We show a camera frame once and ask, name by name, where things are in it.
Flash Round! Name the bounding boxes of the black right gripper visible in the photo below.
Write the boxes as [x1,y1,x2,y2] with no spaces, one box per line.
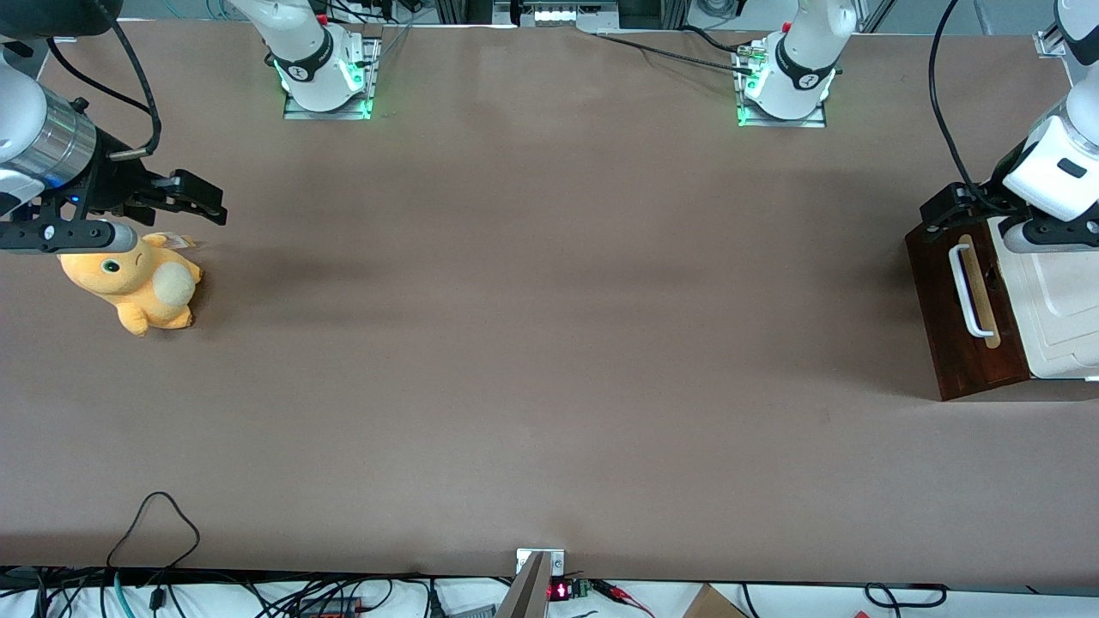
[34,130,229,227]

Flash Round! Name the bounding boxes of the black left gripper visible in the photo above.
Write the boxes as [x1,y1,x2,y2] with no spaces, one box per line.
[920,141,1037,232]

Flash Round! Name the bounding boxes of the white drawer handle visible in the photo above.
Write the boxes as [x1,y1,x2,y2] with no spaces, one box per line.
[950,244,995,338]

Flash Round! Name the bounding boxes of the wooden paddle with white strip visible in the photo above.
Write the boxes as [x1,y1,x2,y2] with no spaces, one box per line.
[958,233,1002,350]

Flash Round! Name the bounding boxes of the dark wood drawer with handle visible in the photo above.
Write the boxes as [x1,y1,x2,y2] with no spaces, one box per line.
[944,219,1031,387]

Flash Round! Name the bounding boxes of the orange plush toy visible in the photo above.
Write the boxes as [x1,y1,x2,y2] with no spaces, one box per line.
[58,232,203,337]

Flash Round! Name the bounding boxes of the dark wood cabinet white top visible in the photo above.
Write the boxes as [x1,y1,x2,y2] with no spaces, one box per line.
[904,215,1099,403]

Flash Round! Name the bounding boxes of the brown cardboard box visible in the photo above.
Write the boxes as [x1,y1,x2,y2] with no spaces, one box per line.
[682,583,750,618]

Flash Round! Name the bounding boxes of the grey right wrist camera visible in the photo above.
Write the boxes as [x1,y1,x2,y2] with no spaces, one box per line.
[0,220,139,255]

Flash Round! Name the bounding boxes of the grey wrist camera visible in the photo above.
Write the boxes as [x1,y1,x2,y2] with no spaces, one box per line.
[1001,218,1099,255]
[0,220,139,255]

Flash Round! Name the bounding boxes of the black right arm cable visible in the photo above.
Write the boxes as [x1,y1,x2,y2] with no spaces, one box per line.
[46,36,154,116]
[108,19,164,161]

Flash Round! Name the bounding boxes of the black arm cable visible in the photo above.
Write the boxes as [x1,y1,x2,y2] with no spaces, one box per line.
[46,36,154,116]
[108,19,164,161]
[928,0,990,203]

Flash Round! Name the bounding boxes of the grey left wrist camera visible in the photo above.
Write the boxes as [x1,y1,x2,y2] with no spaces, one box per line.
[1001,218,1099,255]

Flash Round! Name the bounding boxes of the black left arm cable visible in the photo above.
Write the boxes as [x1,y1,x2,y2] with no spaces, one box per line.
[928,0,990,203]

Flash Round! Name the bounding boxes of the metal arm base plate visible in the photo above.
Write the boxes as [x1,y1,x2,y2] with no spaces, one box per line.
[282,34,384,122]
[734,43,829,130]

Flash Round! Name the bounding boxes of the thick black base cable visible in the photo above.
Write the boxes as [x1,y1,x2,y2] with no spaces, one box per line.
[681,26,744,56]

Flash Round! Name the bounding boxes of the thin black base cable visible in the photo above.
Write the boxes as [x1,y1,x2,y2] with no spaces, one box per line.
[591,32,756,73]

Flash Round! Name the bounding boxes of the black looped table cable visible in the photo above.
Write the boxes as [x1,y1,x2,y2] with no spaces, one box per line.
[106,491,202,573]

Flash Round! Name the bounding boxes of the black cable loop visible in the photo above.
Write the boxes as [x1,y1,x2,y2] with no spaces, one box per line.
[863,581,950,611]

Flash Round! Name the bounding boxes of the tangled black cable bundle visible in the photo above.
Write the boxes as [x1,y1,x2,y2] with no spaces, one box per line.
[0,566,447,618]

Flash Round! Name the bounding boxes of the red clip wires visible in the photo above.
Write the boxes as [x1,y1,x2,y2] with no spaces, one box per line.
[591,579,657,617]

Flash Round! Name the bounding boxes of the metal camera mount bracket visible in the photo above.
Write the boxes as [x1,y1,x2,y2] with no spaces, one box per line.
[515,548,567,577]

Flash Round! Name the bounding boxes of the grey camera mount bar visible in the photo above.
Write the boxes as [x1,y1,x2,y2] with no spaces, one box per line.
[493,552,552,618]

